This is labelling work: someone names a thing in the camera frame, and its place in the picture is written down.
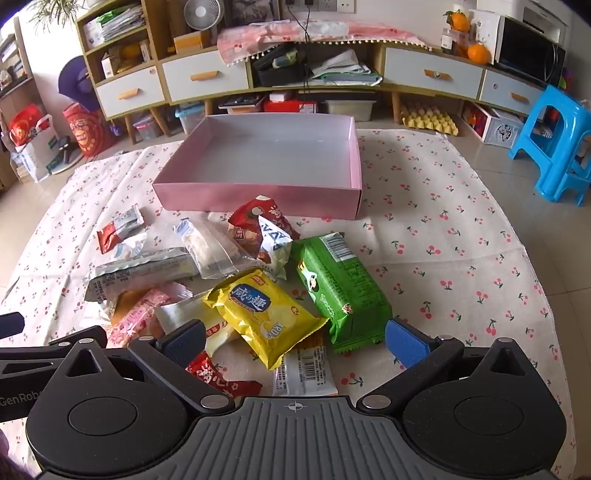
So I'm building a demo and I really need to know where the clear blue-print cake packet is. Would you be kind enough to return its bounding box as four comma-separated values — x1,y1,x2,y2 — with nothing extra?
173,218,259,280

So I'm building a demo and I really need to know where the black power cable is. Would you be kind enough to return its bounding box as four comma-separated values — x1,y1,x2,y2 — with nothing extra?
288,4,311,99

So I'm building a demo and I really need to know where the small clear storage bin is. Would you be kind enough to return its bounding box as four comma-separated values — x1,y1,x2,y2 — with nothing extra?
134,113,158,141

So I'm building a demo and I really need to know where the white drawer orange handle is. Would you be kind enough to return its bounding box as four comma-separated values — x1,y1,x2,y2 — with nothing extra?
480,69,543,116
384,46,483,95
161,50,250,103
95,69,166,118

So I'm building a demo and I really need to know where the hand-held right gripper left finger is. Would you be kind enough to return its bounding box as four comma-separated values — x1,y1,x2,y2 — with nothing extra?
51,320,236,414

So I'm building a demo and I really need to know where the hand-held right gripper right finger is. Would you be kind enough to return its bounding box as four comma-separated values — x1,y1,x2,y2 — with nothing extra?
355,318,536,414

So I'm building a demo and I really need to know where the white barcode snack packet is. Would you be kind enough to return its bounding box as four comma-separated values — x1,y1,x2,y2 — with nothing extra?
272,344,338,398

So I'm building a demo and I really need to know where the pink snack packet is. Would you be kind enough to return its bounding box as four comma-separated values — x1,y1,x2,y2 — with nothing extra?
107,282,192,349

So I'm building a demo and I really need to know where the framed cat picture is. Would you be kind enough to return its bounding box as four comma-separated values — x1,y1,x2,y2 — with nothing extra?
231,0,280,21

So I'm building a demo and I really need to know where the clear bin blue lid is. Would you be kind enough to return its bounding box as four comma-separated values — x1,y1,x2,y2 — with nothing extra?
175,104,206,134

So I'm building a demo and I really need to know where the small white blue packet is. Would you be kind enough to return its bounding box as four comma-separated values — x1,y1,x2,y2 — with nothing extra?
113,231,151,261

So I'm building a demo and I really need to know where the wall socket panel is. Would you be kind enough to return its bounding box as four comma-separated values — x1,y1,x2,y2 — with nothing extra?
284,0,335,14

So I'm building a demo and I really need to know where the blue white snack packet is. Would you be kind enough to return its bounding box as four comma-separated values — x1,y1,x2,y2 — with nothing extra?
256,215,294,280

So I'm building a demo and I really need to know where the black keyboard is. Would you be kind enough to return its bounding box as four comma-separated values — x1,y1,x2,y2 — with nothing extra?
219,95,264,109

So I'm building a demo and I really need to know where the green snack packet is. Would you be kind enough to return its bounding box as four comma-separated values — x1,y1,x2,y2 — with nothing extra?
290,233,393,355

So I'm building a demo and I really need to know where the white microwave oven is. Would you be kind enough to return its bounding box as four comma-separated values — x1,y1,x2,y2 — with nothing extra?
494,14,566,88

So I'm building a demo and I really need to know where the small red white packet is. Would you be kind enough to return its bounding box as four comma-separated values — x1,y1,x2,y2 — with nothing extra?
96,206,146,254

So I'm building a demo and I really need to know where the yellow egg tray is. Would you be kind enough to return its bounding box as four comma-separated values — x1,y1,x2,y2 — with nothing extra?
401,102,460,137

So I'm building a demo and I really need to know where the cherry print floor cloth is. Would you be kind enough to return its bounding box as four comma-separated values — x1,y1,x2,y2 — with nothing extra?
0,127,573,462

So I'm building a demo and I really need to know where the stack of papers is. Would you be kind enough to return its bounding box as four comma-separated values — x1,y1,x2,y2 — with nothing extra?
83,4,146,47

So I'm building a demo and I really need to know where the orange brown snack packet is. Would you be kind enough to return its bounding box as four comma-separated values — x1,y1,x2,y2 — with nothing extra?
108,288,153,324

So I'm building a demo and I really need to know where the yellow snack packet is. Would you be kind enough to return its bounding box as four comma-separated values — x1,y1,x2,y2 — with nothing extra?
203,267,329,370

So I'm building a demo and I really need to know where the pink cardboard box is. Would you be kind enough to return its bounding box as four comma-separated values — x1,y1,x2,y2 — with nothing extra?
152,114,363,221

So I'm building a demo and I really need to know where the green potted plant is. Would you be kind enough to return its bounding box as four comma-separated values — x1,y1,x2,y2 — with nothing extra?
28,0,88,28

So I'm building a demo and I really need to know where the purple sun hat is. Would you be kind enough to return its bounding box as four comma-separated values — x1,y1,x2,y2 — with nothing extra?
58,55,100,112

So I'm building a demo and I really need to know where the long silver snack packet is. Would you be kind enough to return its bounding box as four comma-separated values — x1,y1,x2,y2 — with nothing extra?
85,247,199,305

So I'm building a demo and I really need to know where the red cardboard box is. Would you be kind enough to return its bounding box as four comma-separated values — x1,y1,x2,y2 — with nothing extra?
263,99,319,116

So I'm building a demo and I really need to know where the red snack packet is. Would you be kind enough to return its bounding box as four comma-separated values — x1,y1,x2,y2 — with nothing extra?
185,351,264,400
227,194,301,264

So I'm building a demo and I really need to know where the black storage case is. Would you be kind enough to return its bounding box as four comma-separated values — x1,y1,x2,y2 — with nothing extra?
256,44,310,86

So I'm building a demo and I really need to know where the yellow cardboard box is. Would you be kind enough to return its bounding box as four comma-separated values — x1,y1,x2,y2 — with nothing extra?
173,30,213,51

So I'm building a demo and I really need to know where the wooden bookshelf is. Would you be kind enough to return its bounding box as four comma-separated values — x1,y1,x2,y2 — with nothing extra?
0,18,35,121

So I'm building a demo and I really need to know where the white desk fan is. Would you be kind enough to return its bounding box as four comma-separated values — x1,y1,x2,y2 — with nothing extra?
184,0,221,34

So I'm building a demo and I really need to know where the blue plastic stool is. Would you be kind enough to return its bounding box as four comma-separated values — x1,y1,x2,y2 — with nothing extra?
508,85,591,208

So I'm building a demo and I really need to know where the pink cherry cabinet cover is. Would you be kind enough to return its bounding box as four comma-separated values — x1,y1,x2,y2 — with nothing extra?
217,21,432,68

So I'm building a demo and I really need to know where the clear cream cake packet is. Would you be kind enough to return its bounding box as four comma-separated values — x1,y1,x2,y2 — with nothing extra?
154,295,241,358

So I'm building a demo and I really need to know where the round base phone stand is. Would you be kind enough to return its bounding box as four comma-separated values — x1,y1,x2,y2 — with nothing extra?
50,136,86,175

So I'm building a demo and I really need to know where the red printed paper bag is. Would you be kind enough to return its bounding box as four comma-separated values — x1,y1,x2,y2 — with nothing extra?
62,102,116,160

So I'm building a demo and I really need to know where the low wooden tv cabinet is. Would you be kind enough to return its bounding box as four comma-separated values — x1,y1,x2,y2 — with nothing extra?
249,39,550,125

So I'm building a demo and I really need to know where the red white shopping bag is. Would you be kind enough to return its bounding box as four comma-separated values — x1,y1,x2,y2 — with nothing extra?
9,104,65,183

